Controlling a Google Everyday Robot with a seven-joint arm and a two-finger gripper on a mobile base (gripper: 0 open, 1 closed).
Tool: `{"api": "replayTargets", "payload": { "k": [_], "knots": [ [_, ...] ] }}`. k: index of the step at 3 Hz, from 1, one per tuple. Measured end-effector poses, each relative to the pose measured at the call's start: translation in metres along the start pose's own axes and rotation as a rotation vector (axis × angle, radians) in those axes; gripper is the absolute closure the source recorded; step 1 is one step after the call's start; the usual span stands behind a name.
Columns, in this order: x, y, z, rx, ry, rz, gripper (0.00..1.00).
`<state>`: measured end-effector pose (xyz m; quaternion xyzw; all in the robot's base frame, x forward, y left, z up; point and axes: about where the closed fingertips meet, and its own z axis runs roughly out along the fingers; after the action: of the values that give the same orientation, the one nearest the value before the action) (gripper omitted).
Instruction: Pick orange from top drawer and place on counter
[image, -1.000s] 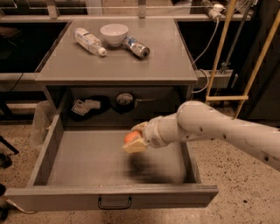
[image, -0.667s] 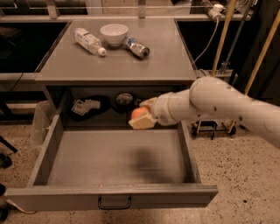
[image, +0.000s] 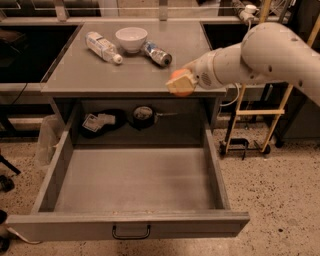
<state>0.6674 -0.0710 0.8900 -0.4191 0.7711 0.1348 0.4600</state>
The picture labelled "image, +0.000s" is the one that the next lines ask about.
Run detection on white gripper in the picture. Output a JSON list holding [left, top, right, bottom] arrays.
[[166, 50, 223, 94]]

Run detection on orange fruit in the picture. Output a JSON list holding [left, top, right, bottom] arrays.
[[170, 69, 194, 97]]

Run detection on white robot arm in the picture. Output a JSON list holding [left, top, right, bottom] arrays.
[[166, 22, 320, 105]]

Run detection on grey cabinet with counter top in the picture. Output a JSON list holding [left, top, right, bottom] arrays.
[[39, 20, 228, 148]]

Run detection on open grey top drawer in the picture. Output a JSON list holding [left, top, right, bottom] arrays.
[[6, 130, 250, 242]]

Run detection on crushed silver drink can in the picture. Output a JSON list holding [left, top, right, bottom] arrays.
[[143, 41, 172, 67]]

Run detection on black round tape roll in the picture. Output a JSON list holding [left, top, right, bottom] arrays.
[[131, 106, 155, 130]]

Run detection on white ceramic bowl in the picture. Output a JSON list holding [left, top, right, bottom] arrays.
[[115, 27, 148, 53]]

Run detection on white plug adapter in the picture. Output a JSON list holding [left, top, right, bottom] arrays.
[[239, 5, 257, 24]]

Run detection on clear plastic water bottle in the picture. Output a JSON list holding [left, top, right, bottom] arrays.
[[85, 31, 123, 65]]

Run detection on clear plastic bag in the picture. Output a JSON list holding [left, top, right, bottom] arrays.
[[35, 115, 64, 170]]

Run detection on white power cable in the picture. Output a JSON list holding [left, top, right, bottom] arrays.
[[218, 19, 252, 108]]

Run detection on yellow wooden frame stand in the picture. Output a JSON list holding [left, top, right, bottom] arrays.
[[218, 0, 320, 156]]

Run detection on black drawer handle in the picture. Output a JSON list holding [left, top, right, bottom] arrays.
[[112, 224, 151, 240]]

